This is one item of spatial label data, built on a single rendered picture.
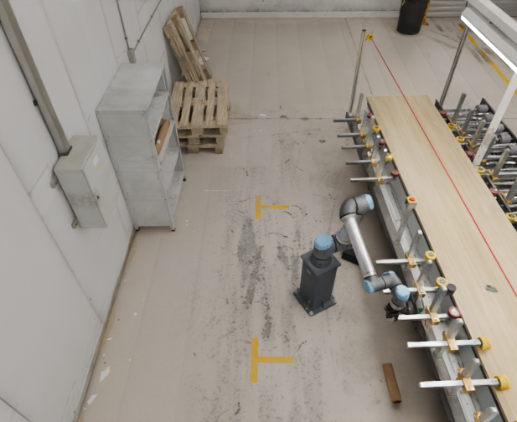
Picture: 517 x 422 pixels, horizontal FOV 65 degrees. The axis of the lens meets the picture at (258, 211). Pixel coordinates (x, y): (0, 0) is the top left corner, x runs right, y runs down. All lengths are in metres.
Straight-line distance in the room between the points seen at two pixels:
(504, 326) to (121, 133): 3.36
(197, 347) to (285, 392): 0.86
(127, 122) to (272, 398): 2.64
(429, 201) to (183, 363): 2.57
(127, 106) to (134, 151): 0.43
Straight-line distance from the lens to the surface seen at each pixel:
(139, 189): 4.30
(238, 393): 3.63
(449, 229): 3.69
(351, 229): 2.84
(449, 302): 3.39
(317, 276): 3.47
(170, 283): 4.23
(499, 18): 3.08
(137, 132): 3.84
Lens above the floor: 3.40
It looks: 45 degrees down
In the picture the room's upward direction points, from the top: 1 degrees counter-clockwise
